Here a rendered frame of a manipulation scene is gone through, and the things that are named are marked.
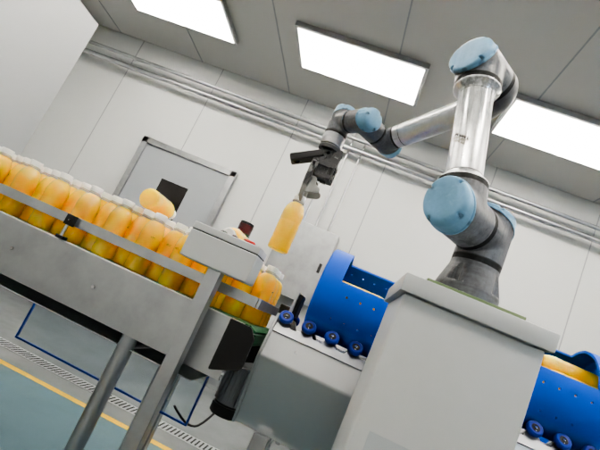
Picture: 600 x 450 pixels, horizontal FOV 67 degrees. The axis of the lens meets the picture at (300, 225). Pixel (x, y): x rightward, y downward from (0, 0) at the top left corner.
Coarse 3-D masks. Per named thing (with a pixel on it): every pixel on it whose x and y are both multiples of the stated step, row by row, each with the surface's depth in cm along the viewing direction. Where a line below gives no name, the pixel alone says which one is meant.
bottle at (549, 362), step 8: (544, 360) 134; (552, 360) 134; (560, 360) 134; (552, 368) 133; (560, 368) 132; (568, 368) 132; (576, 368) 133; (576, 376) 132; (584, 376) 131; (592, 376) 132; (592, 384) 131
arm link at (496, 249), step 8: (496, 208) 106; (504, 208) 106; (496, 216) 103; (504, 216) 105; (512, 216) 106; (496, 224) 102; (504, 224) 105; (512, 224) 106; (496, 232) 102; (504, 232) 104; (512, 232) 107; (488, 240) 102; (496, 240) 103; (504, 240) 105; (456, 248) 109; (464, 248) 105; (472, 248) 104; (480, 248) 103; (488, 248) 104; (496, 248) 104; (504, 248) 105; (488, 256) 103; (496, 256) 104; (504, 256) 106
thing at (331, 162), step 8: (320, 144) 149; (328, 144) 147; (328, 152) 151; (336, 152) 148; (312, 160) 146; (320, 160) 146; (328, 160) 148; (336, 160) 147; (320, 168) 146; (328, 168) 145; (336, 168) 147; (320, 176) 146; (328, 176) 144; (328, 184) 149
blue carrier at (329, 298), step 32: (352, 256) 144; (320, 288) 134; (352, 288) 133; (384, 288) 156; (320, 320) 135; (352, 320) 132; (544, 384) 122; (576, 384) 121; (544, 416) 123; (576, 416) 120; (576, 448) 125
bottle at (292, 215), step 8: (296, 200) 145; (288, 208) 143; (296, 208) 143; (280, 216) 144; (288, 216) 142; (296, 216) 142; (280, 224) 142; (288, 224) 141; (296, 224) 143; (280, 232) 141; (288, 232) 141; (272, 240) 141; (280, 240) 140; (288, 240) 141; (272, 248) 144; (280, 248) 140; (288, 248) 142
